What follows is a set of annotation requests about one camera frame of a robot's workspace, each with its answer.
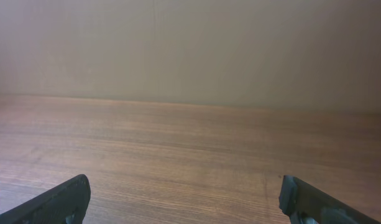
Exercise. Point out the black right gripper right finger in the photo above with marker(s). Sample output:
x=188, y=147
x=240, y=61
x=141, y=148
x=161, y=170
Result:
x=303, y=204

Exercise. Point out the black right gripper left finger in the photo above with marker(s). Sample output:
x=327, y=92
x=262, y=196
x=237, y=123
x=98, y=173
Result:
x=66, y=203

